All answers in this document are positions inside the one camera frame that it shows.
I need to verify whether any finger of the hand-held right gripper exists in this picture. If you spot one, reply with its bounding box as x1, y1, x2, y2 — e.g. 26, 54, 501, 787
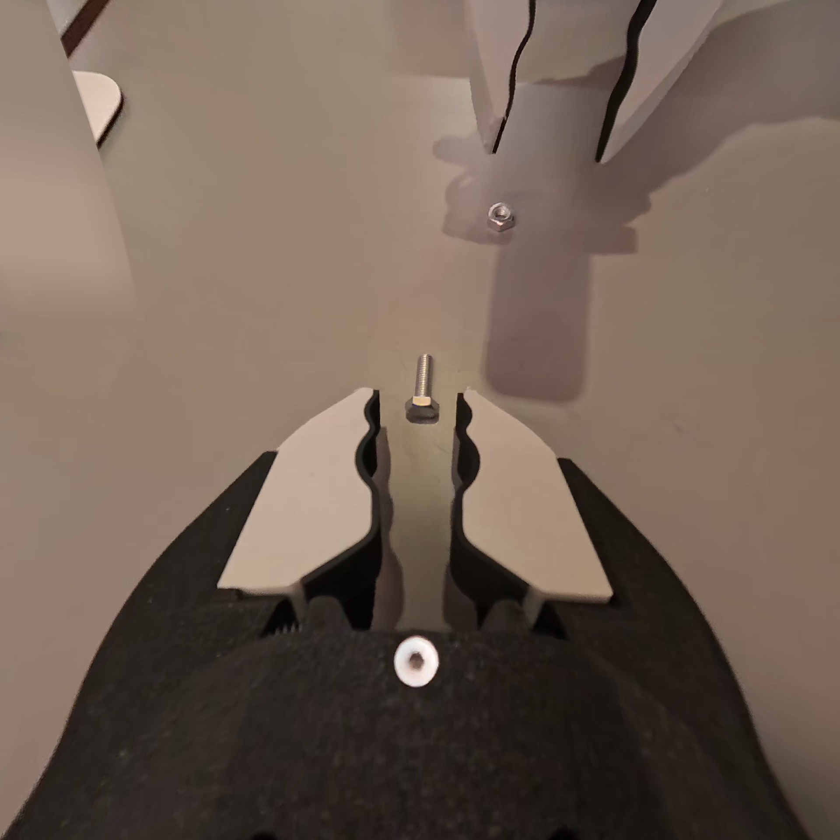
462, 0, 536, 156
595, 0, 721, 164

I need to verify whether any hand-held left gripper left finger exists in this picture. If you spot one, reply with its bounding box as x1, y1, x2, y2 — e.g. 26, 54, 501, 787
217, 387, 384, 613

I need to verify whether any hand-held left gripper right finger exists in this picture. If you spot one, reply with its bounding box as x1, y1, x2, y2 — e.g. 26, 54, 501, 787
450, 387, 616, 622

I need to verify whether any steel hex bolt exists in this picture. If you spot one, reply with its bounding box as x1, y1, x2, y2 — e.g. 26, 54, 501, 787
403, 353, 439, 424

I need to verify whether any white rounded flat plate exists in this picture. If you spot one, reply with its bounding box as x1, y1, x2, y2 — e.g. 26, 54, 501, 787
71, 69, 126, 142

